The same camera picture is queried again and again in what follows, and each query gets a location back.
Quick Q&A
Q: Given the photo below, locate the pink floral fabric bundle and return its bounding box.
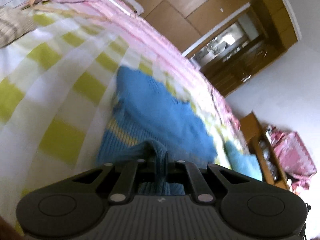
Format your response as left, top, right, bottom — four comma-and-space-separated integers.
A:
270, 126, 317, 195

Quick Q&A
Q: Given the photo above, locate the white cloth on nightstand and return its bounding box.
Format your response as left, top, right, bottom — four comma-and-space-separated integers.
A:
123, 0, 144, 15

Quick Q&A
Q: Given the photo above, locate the beige brown striped sweater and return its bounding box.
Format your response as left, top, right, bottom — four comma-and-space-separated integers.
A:
1, 7, 36, 48

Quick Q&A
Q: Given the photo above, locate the wooden wardrobe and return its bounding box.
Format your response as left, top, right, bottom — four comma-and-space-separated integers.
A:
116, 0, 272, 55

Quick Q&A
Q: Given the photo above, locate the pink striped quilt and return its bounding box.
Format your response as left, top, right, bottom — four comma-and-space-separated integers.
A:
18, 0, 241, 133

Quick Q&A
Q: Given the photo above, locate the checkered green white bedsheet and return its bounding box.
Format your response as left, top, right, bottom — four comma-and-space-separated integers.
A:
0, 0, 251, 235

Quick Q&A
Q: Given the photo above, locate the folded light blue towel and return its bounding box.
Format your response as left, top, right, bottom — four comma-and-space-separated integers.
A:
224, 141, 263, 181

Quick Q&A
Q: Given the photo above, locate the dark wooden door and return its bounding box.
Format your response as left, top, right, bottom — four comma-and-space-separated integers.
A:
200, 0, 298, 96

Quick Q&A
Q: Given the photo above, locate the blue knit patterned sweater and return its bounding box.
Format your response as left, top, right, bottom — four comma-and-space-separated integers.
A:
96, 66, 217, 196

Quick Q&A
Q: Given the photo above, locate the wooden side cabinet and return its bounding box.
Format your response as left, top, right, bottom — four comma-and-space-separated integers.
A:
240, 112, 289, 190

